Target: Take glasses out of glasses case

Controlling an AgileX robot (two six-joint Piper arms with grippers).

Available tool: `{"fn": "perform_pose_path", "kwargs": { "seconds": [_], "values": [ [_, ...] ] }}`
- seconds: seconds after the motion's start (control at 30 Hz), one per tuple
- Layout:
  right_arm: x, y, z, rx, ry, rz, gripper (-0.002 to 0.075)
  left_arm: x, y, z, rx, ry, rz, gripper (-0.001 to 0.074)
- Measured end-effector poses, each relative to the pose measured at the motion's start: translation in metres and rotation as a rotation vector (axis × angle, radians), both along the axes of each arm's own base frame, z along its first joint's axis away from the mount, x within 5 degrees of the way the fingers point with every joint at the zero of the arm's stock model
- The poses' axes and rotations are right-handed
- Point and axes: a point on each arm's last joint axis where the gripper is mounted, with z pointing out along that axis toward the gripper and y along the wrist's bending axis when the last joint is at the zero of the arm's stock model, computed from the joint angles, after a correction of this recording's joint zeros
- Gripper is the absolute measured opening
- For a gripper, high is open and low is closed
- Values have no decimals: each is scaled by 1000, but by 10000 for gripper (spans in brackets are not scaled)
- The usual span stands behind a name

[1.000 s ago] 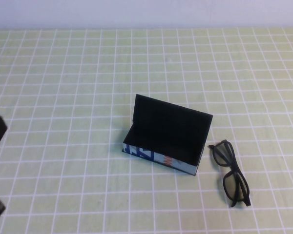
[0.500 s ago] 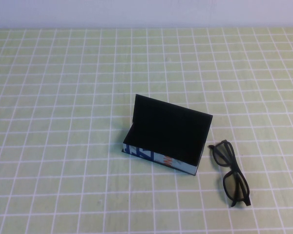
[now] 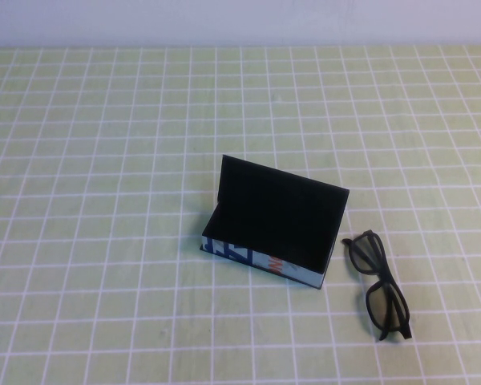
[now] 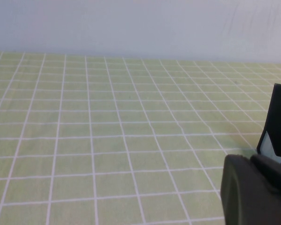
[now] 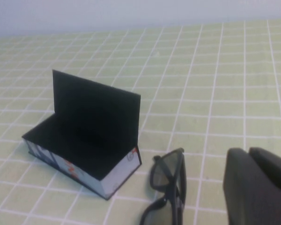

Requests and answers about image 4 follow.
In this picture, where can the green checked tablecloth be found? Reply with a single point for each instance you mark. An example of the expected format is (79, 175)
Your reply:
(84, 140)

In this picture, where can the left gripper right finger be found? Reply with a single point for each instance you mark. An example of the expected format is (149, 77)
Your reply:
(274, 175)

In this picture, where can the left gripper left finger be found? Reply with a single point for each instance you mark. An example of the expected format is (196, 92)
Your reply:
(238, 194)

